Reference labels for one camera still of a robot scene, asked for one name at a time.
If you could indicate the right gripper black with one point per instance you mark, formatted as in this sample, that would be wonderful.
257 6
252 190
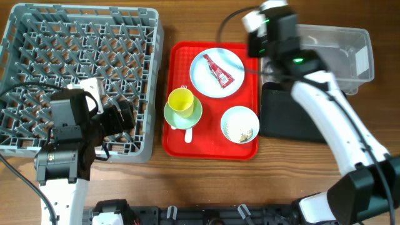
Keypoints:
251 40

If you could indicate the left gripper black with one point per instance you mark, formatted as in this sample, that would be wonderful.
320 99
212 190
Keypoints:
117 125

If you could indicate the red ketchup sachet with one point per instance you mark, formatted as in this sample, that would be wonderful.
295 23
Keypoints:
224 78

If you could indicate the light green bowl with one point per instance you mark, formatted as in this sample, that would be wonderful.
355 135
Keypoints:
179 122

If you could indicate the large light blue plate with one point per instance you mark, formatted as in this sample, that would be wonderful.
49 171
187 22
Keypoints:
204 82

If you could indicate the yellow plastic cup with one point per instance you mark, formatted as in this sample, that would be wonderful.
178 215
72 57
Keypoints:
181 101

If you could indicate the small light blue bowl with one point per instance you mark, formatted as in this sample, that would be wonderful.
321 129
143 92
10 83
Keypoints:
240 125

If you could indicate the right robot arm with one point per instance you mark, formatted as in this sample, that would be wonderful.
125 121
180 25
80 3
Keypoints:
369 183

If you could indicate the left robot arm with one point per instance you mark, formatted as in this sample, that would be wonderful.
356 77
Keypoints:
63 166

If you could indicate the black waste tray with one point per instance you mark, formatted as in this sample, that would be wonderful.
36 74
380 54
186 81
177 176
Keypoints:
282 117

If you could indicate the grey dishwasher rack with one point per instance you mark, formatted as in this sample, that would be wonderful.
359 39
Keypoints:
47 46

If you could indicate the red plastic tray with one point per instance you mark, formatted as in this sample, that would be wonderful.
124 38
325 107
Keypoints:
208 141

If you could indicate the white plastic spoon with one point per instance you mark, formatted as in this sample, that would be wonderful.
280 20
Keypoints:
188 136

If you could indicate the clear plastic bin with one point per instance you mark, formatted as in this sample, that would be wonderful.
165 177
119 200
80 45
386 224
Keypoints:
347 51

